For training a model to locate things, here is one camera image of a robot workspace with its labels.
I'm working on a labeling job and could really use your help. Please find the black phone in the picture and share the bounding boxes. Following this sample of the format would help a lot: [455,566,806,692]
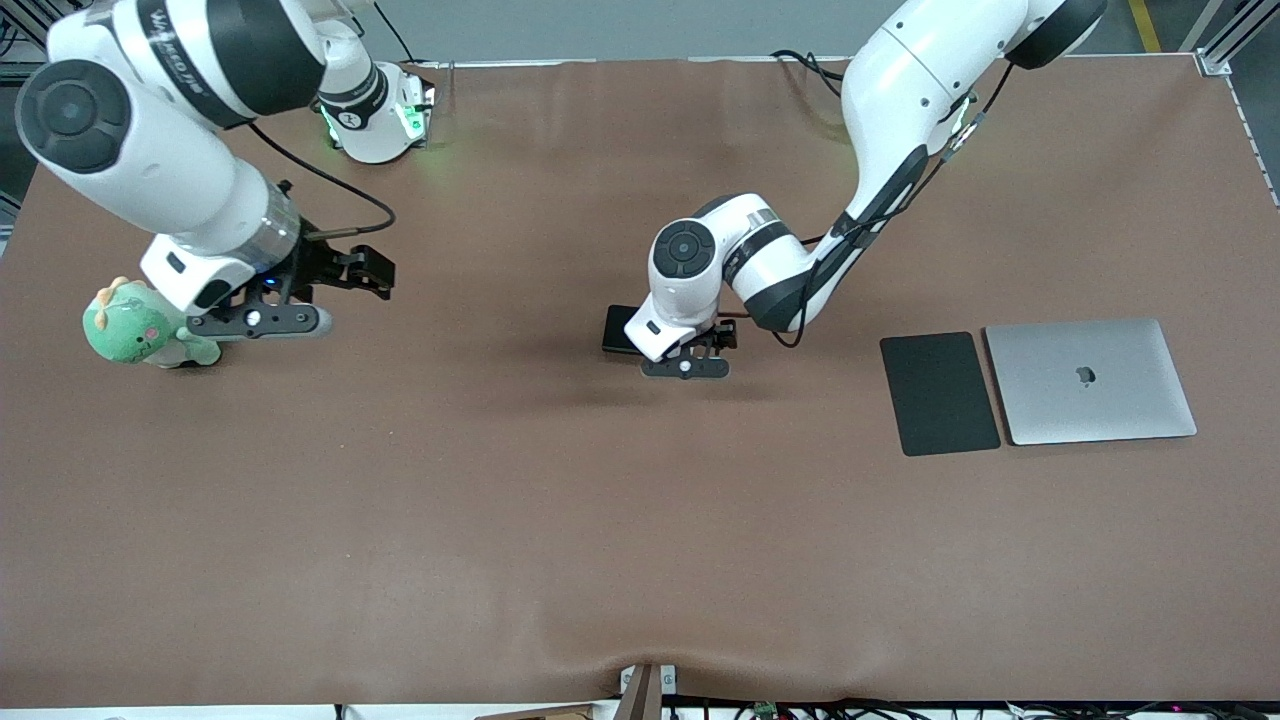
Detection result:
[601,304,649,357]

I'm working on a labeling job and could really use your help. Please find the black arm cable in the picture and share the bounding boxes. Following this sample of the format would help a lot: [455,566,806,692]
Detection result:
[745,60,1016,349]
[248,120,397,241]

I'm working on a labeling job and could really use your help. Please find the thin black base cable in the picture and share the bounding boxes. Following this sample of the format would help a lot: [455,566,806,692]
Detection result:
[375,0,417,67]

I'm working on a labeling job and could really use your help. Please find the green plush dinosaur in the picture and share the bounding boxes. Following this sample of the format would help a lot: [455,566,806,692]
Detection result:
[82,276,222,369]

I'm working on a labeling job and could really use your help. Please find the black mouse pad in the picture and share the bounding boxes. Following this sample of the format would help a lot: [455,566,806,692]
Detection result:
[879,331,1002,458]

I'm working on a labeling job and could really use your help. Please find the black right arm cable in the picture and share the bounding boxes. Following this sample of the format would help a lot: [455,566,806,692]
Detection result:
[248,120,397,241]

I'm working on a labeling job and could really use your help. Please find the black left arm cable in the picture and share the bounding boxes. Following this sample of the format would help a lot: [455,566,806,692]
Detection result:
[745,60,1016,349]

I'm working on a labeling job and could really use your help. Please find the black base cables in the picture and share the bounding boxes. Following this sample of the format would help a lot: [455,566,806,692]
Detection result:
[770,48,851,101]

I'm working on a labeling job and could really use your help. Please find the aluminium frame rail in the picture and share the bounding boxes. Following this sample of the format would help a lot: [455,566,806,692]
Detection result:
[0,0,61,86]
[1185,0,1266,77]

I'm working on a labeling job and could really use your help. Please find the camera mount post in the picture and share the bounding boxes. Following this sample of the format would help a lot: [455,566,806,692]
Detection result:
[618,662,678,720]

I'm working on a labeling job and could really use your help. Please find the brown table cover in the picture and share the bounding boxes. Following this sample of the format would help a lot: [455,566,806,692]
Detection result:
[0,55,1280,706]

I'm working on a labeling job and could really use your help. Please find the silver laptop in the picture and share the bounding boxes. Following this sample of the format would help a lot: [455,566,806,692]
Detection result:
[983,317,1199,447]

